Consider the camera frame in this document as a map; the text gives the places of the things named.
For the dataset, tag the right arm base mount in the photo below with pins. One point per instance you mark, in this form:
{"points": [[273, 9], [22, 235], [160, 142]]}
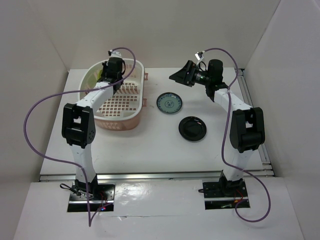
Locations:
{"points": [[216, 199]]}

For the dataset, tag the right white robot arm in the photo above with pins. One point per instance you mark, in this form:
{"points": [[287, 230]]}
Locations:
{"points": [[245, 130]]}

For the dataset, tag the white pink dish rack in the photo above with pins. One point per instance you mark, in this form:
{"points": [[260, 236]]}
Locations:
{"points": [[122, 111]]}

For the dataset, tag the aluminium rail frame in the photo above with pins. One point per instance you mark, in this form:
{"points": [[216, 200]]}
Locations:
{"points": [[154, 149]]}

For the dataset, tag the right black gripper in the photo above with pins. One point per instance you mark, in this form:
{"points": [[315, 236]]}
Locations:
{"points": [[182, 77]]}

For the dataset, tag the black plate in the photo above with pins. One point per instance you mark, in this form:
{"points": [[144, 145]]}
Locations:
{"points": [[192, 129]]}

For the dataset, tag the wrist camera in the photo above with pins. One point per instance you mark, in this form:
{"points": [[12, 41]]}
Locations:
{"points": [[200, 55], [114, 54]]}

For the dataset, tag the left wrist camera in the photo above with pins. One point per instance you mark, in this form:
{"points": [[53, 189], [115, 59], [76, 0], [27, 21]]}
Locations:
{"points": [[114, 54]]}

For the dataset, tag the blue patterned plate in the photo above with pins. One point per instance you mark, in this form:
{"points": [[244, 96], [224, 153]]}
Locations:
{"points": [[169, 103]]}

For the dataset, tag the lime green plate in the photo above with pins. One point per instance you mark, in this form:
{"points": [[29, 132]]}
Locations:
{"points": [[99, 74]]}

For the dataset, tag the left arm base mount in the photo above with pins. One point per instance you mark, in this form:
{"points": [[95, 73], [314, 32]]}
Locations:
{"points": [[102, 200]]}

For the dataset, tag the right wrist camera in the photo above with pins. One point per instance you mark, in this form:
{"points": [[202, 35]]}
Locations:
{"points": [[200, 55]]}

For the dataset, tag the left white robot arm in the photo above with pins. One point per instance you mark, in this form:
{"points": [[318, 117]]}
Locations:
{"points": [[78, 123]]}

